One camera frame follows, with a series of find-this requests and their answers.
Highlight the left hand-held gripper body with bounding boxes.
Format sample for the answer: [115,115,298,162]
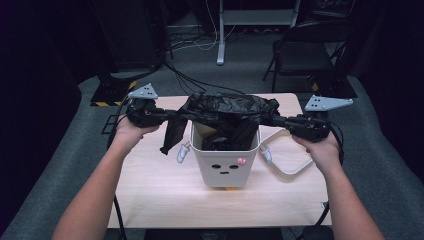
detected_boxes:
[124,83,170,129]

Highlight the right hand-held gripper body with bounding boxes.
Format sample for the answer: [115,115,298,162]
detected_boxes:
[285,94,354,143]

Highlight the white plastic bin rim ring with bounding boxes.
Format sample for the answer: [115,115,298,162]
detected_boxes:
[262,128,315,176]

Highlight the black plastic trash bag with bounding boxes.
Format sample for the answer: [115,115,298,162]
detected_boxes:
[159,92,282,156]

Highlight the white cartoon face trash bin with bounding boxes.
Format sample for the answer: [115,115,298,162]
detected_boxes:
[176,121,274,192]

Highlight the person's left hand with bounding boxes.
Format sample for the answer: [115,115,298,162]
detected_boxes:
[111,114,161,156]

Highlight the person's right hand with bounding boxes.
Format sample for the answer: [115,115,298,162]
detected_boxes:
[292,131,342,173]

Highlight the black stand base striped tape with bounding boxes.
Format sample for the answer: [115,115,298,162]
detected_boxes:
[90,70,139,108]
[307,42,358,100]

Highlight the black folding chair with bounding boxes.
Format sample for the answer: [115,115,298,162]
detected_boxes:
[262,20,355,93]

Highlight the black cabinet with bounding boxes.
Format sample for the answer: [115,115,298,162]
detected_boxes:
[95,0,175,73]

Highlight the black floor cable bundle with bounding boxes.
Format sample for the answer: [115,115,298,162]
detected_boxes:
[162,60,245,96]

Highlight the white floor cables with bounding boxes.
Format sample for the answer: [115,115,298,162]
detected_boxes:
[169,0,236,53]

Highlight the right hand-held gripper cable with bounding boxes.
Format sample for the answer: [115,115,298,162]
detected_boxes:
[295,122,345,240]

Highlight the hand-held gripper cable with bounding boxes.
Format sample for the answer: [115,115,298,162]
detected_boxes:
[106,95,130,240]
[295,122,345,240]

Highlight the left hand-held gripper cable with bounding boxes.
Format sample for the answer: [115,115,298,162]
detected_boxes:
[106,95,130,240]

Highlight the white desk frame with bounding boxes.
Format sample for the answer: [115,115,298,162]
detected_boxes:
[215,0,302,66]

